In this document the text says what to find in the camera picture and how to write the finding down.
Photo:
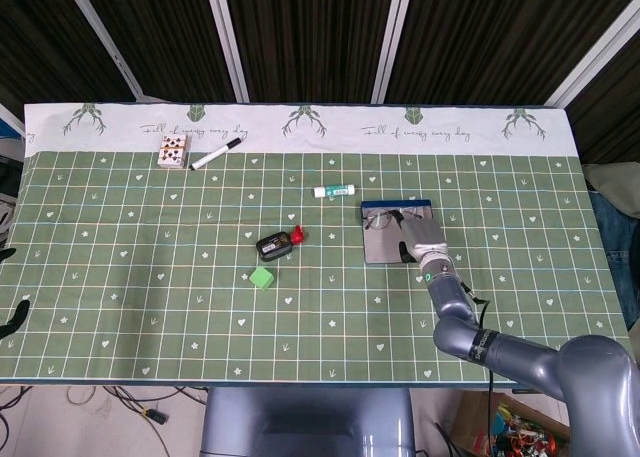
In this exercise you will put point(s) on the white marker black cap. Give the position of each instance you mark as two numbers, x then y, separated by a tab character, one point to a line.
212	155

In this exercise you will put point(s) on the thin metal frame eyeglasses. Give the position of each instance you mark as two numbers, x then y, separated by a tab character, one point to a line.
377	221

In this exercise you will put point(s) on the green checkered tablecloth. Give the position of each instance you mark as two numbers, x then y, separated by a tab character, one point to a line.
200	302

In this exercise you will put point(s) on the white green glue stick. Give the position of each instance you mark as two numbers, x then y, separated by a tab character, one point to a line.
335	190

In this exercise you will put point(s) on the green cube block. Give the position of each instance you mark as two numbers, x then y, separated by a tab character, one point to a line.
261	278

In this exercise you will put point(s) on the white metal partition post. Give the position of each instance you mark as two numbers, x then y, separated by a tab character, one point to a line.
595	57
392	42
105	42
227	42

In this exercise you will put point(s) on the blue folding glasses case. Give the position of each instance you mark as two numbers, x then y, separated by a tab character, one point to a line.
382	247

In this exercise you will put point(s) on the small black plug adapter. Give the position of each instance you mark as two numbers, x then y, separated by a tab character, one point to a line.
155	416

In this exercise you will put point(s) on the black ink bottle red cap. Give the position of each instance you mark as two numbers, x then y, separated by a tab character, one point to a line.
272	246

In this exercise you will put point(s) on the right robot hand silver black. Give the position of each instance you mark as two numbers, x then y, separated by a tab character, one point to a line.
425	237

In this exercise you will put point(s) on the left robot hand black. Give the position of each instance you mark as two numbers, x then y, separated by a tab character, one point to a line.
20	309

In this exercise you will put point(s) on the blue denim fabric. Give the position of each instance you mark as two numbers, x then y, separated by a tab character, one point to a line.
617	237

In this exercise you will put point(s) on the deck of playing cards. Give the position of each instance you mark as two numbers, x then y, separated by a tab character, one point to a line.
174	152

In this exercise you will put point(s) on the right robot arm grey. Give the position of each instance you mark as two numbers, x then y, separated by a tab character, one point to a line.
590	372

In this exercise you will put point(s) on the olive green fabric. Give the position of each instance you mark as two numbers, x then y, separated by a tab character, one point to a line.
612	179

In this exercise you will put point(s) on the grey robot torso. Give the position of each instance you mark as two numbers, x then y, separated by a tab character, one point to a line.
305	422

